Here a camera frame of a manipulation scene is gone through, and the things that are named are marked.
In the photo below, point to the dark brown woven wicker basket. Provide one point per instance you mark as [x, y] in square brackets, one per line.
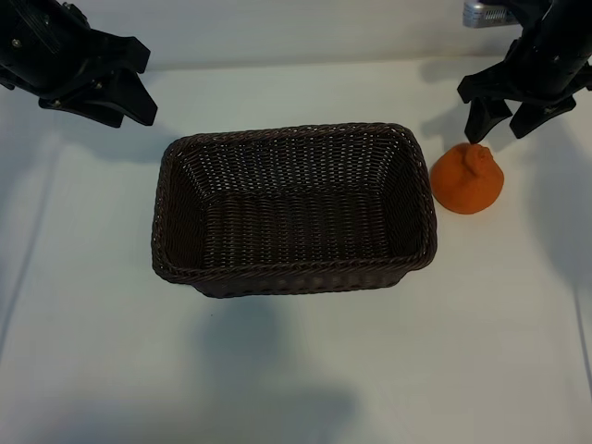
[296, 222]

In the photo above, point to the orange with knobbed top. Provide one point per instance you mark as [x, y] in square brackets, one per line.
[462, 189]

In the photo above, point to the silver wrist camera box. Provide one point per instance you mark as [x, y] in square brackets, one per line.
[485, 16]

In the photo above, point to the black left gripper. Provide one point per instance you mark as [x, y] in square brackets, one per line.
[41, 46]

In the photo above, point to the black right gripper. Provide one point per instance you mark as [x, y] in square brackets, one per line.
[555, 51]

